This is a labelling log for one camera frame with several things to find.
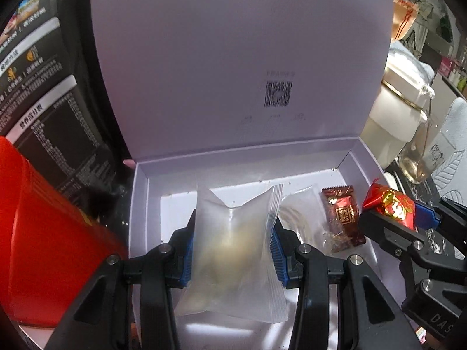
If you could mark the dark red candy packet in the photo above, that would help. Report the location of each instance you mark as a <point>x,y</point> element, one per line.
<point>342,213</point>

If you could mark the clear drinking glass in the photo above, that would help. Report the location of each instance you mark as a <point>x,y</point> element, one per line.
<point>420,157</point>

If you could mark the clear plastic snack packet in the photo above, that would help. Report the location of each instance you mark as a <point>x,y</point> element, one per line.
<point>304,213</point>

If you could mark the cream white kettle jar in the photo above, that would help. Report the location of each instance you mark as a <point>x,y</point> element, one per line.
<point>398,109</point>

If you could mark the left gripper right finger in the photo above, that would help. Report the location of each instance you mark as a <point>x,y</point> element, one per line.
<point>284,246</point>

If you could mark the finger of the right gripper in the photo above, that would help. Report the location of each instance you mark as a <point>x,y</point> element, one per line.
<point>425,217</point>
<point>392,237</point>

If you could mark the red box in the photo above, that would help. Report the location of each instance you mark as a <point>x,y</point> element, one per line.
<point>49,247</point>

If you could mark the translucent white snack packet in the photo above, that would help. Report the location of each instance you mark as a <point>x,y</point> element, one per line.
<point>232,270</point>

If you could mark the black printed package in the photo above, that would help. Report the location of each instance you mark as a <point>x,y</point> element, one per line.
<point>51,95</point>

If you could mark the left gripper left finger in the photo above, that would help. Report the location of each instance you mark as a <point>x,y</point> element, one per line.
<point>179,270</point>

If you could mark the bright red candy packet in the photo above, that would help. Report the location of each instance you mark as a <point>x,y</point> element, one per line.
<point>392,203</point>

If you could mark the near leaf-pattern chair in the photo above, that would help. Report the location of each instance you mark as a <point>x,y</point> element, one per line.
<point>450,176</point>

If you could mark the lavender gift box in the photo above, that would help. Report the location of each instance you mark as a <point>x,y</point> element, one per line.
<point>237,96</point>

